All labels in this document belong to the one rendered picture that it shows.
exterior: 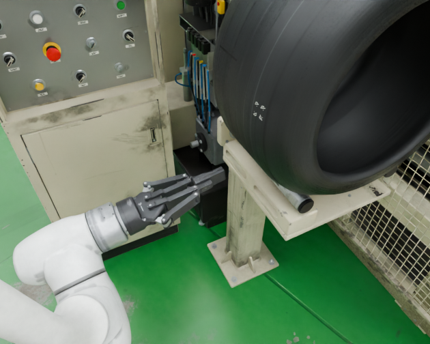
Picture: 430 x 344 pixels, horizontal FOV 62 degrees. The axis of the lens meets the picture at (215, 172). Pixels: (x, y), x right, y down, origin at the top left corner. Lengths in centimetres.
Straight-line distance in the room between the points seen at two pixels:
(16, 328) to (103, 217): 26
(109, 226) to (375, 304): 142
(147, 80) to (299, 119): 84
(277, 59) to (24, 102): 92
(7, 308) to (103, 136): 93
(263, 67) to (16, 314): 51
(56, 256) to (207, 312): 109
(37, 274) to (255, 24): 60
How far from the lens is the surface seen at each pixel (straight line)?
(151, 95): 135
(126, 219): 73
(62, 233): 74
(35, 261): 75
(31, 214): 227
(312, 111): 63
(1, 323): 55
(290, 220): 92
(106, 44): 128
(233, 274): 180
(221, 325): 170
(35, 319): 58
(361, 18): 61
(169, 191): 77
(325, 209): 104
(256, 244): 172
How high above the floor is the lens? 157
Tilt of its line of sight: 44 degrees down
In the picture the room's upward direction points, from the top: straight up
